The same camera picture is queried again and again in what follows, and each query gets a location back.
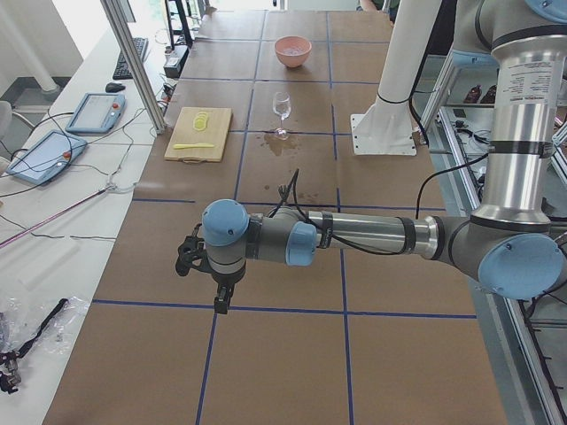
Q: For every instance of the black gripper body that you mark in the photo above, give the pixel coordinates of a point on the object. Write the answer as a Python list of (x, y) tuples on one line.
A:
[(225, 282)]

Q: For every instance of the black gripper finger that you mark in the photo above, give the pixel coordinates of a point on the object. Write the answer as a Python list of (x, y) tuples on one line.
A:
[(223, 299)]

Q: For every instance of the steel double jigger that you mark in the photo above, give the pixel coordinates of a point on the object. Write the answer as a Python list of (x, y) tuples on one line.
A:
[(282, 190)]

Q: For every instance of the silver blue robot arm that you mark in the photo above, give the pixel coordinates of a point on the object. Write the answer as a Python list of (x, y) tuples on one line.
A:
[(505, 244)]

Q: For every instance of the clear wine glass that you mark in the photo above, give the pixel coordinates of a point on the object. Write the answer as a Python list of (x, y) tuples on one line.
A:
[(282, 108)]

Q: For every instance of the clear ice cubes pile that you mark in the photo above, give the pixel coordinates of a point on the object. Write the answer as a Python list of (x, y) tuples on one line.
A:
[(293, 51)]

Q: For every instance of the yellow plastic knife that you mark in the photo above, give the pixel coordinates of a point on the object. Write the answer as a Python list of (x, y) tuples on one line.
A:
[(184, 146)]

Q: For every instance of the bamboo cutting board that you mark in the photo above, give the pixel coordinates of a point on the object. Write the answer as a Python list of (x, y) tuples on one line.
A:
[(216, 133)]

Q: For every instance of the reacher grabber stick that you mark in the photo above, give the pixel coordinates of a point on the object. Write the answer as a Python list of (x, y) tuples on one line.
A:
[(28, 231)]

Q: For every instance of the clear plastic bag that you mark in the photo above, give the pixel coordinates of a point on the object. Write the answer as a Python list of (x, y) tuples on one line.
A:
[(51, 326)]

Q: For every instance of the blue teach pendant far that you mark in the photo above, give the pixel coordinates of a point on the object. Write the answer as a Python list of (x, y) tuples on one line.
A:
[(96, 114)]

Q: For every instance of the blue teach pendant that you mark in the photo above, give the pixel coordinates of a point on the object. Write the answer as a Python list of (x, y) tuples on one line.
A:
[(49, 157), (96, 114)]

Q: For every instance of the blue teach pendant near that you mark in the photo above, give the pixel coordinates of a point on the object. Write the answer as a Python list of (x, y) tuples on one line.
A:
[(49, 157)]

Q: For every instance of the black power adapter box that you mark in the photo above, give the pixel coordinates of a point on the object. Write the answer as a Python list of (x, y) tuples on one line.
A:
[(175, 61)]

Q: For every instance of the black computer mouse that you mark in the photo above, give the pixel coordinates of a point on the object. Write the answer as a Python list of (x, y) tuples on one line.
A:
[(114, 87)]

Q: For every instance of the pink plastic bowl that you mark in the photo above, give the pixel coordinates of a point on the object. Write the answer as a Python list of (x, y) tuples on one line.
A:
[(292, 40)]

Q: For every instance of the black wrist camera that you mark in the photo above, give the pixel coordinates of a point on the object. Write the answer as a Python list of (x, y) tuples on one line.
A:
[(192, 254)]

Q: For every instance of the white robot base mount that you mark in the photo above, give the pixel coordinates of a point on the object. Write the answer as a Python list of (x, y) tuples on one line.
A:
[(386, 127)]

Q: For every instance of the aluminium frame post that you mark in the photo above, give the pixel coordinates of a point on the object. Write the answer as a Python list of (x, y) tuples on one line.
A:
[(118, 23)]

